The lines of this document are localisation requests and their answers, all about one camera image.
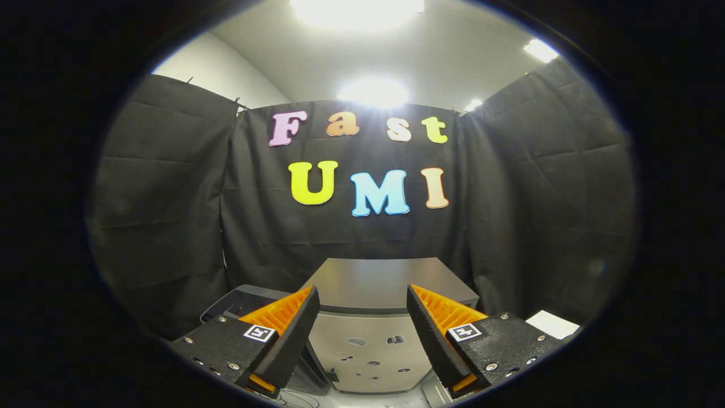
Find black backdrop cloth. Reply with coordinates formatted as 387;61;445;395
85;57;639;341

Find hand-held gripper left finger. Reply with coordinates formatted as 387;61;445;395
170;285;321;400

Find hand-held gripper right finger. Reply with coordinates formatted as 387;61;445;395
406;284;566;398

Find large ceiling light panel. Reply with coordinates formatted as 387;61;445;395
290;0;425;30

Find beige cabinet with dark frame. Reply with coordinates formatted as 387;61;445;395
300;257;481;394

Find small grey box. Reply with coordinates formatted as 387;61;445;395
421;374;455;408

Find thin floor cables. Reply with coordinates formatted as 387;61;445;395
276;388;321;408

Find grey washing machine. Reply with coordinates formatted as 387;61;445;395
199;285;330;396

